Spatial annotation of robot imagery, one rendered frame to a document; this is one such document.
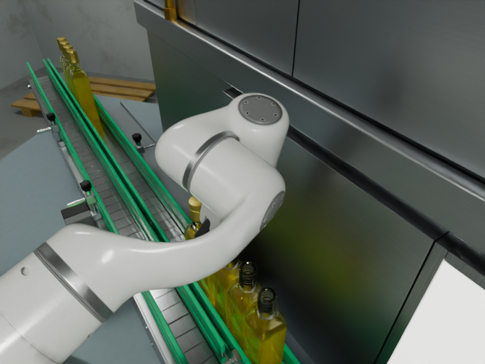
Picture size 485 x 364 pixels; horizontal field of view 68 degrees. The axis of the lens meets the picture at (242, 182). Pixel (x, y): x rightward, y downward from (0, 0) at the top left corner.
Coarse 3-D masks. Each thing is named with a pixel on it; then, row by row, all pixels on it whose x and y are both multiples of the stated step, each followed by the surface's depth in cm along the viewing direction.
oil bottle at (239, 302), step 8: (256, 280) 64; (232, 288) 63; (256, 288) 63; (232, 296) 63; (240, 296) 62; (248, 296) 62; (256, 296) 62; (232, 304) 64; (240, 304) 62; (248, 304) 61; (256, 304) 62; (232, 312) 66; (240, 312) 62; (232, 320) 68; (240, 320) 64; (232, 328) 70; (240, 328) 66; (240, 336) 67; (240, 344) 70
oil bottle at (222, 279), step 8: (240, 264) 67; (216, 272) 67; (224, 272) 66; (232, 272) 65; (216, 280) 68; (224, 280) 65; (232, 280) 65; (216, 288) 70; (224, 288) 66; (216, 296) 72; (224, 296) 67; (216, 304) 74; (224, 304) 69; (224, 312) 71; (224, 320) 73
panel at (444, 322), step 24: (432, 288) 44; (456, 288) 41; (480, 288) 38; (432, 312) 45; (456, 312) 42; (480, 312) 39; (408, 336) 50; (432, 336) 47; (456, 336) 43; (480, 336) 40; (408, 360) 52; (432, 360) 48; (456, 360) 45; (480, 360) 42
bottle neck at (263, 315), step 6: (264, 288) 57; (270, 288) 57; (258, 294) 56; (264, 294) 57; (270, 294) 57; (258, 300) 56; (264, 300) 55; (270, 300) 55; (258, 306) 57; (264, 306) 56; (270, 306) 56; (258, 312) 58; (264, 312) 57; (270, 312) 57; (264, 318) 58; (270, 318) 58
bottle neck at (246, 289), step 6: (246, 264) 61; (252, 264) 60; (240, 270) 60; (246, 270) 62; (252, 270) 61; (240, 276) 60; (246, 276) 59; (252, 276) 59; (240, 282) 61; (246, 282) 60; (252, 282) 60; (240, 288) 62; (246, 288) 61; (252, 288) 61
